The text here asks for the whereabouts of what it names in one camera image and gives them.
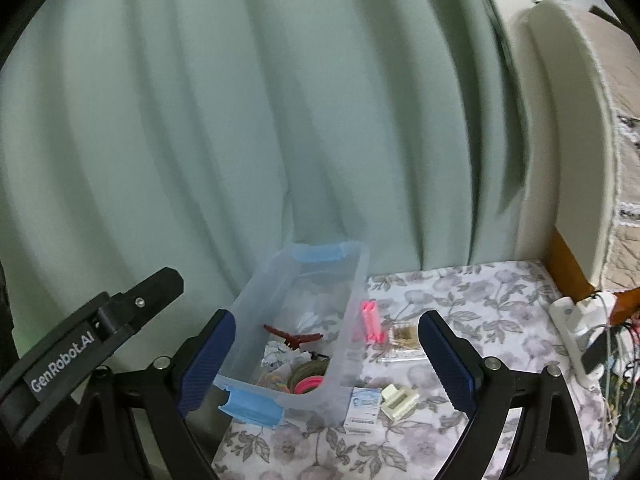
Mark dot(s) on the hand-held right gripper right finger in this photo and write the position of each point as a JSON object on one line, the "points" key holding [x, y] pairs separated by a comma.
{"points": [[447, 360]]}

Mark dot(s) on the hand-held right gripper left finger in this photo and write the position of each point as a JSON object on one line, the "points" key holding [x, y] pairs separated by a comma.
{"points": [[205, 360]]}

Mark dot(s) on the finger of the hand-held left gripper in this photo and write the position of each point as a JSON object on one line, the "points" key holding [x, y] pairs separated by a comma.
{"points": [[150, 295]]}

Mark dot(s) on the clear cotton swab box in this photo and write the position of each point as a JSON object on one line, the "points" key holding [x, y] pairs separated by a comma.
{"points": [[402, 340]]}

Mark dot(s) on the cream hair claw clip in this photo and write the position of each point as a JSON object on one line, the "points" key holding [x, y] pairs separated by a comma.
{"points": [[397, 402]]}

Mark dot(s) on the white paper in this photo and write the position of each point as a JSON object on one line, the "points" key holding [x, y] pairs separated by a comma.
{"points": [[277, 355]]}

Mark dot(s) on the pink hair roller clip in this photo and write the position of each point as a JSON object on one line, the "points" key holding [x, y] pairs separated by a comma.
{"points": [[372, 322]]}

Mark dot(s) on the red hair claw clip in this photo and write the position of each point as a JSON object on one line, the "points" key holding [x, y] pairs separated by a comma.
{"points": [[295, 338]]}

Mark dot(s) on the brown packing tape roll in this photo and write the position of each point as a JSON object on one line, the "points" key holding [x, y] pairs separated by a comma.
{"points": [[300, 371]]}

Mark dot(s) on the white and blue medicine box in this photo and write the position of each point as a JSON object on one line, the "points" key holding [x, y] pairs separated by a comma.
{"points": [[364, 407]]}

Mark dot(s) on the translucent plastic storage container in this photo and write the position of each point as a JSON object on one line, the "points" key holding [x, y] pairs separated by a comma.
{"points": [[345, 360]]}

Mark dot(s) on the pink teal tape roll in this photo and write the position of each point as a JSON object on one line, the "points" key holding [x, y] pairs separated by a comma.
{"points": [[306, 386]]}

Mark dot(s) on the leopard print scrunchie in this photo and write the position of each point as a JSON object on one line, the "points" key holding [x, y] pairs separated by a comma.
{"points": [[320, 356]]}

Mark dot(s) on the floral bed sheet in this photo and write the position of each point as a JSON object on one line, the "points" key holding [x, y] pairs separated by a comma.
{"points": [[500, 300]]}

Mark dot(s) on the black phone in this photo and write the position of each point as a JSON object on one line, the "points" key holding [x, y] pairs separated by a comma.
{"points": [[595, 355]]}

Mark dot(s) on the white charger adapter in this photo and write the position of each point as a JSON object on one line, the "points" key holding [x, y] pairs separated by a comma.
{"points": [[590, 317]]}

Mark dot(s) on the pale green curtain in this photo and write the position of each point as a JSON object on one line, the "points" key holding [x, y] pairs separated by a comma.
{"points": [[200, 110]]}

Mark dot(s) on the white padded headboard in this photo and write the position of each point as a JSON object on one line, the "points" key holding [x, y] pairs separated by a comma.
{"points": [[565, 135]]}

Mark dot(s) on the orange wooden bed frame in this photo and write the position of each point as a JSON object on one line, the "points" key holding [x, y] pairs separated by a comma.
{"points": [[567, 265]]}

